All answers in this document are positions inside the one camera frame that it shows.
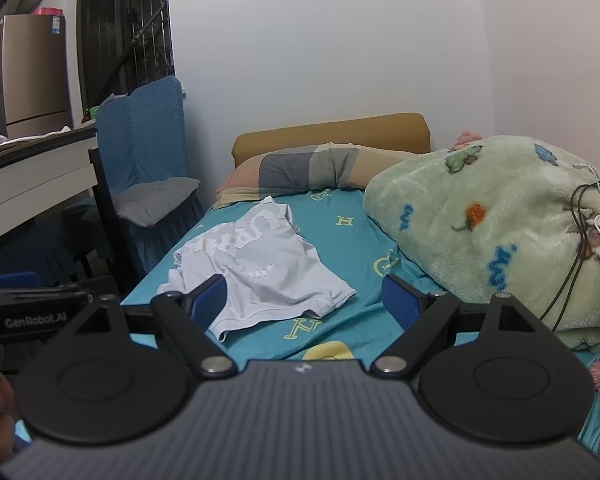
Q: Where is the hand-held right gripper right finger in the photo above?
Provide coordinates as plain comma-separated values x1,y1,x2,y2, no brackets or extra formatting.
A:
371,274,537,377

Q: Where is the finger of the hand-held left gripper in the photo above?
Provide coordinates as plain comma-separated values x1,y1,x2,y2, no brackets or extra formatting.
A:
0,271,83,295

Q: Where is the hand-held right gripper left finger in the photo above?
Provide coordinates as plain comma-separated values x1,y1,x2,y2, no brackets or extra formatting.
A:
77,275,234,378

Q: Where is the white printed t-shirt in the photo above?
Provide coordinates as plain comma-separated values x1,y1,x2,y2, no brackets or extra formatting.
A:
157,196,357,343

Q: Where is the bed with teal printed sheet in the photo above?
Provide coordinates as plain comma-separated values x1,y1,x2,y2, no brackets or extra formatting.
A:
121,187,600,466

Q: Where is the white desk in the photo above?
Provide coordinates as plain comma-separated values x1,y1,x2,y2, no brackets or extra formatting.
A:
0,124,100,251

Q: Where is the green fleece printed blanket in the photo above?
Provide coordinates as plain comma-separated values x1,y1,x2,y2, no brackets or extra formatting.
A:
363,135,600,352

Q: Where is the grey cushion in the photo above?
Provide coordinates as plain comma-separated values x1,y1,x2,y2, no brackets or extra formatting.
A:
112,177,201,226

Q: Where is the plaid pillow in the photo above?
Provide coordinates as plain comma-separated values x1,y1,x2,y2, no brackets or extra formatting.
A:
215,142,421,209

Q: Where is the blue covered chair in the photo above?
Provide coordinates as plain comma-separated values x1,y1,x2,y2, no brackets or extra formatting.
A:
96,76,205,272

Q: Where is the tan headboard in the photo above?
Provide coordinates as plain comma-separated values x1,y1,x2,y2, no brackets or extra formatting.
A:
231,112,432,168

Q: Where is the bronze refrigerator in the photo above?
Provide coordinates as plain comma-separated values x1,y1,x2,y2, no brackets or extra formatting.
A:
0,14,75,141

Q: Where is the dark window grille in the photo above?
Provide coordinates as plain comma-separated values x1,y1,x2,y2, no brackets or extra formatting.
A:
74,0,175,111

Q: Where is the black cable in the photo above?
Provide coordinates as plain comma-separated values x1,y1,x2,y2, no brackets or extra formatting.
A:
537,176,600,333

